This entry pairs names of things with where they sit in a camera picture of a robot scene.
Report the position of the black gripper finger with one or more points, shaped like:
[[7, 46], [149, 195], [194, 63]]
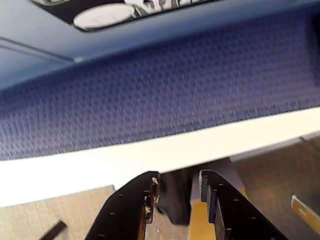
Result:
[[125, 212], [232, 215]]

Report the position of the blue door with dishes print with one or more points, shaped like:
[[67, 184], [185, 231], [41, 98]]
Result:
[[175, 30]]

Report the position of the yellow board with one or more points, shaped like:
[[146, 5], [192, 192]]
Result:
[[200, 220]]

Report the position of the yellow bar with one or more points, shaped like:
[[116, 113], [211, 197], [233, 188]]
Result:
[[302, 212]]

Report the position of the black strip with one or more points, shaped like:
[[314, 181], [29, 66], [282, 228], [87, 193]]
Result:
[[55, 228]]

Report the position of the blue textured cloth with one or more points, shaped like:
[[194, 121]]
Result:
[[150, 100]]

